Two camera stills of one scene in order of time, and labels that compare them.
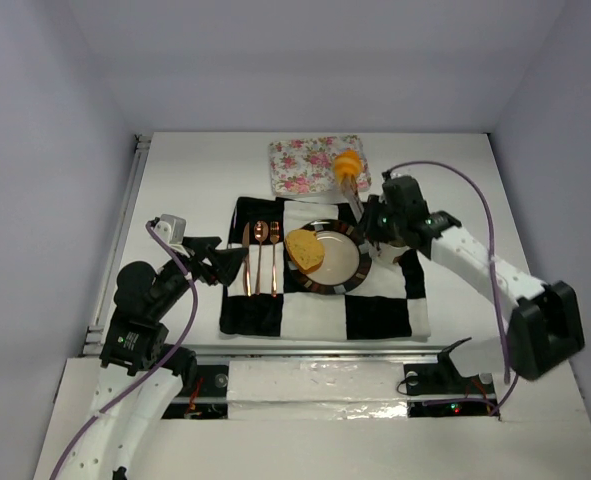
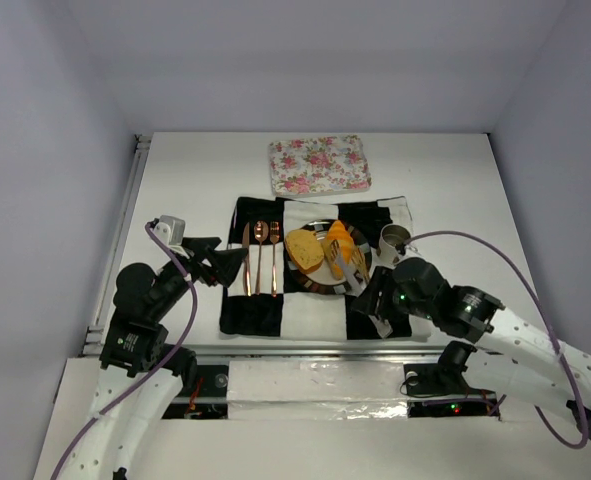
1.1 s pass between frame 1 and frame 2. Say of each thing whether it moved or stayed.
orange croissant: moved
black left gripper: stayed
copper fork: stayed
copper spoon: stayed
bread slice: stayed
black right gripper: moved
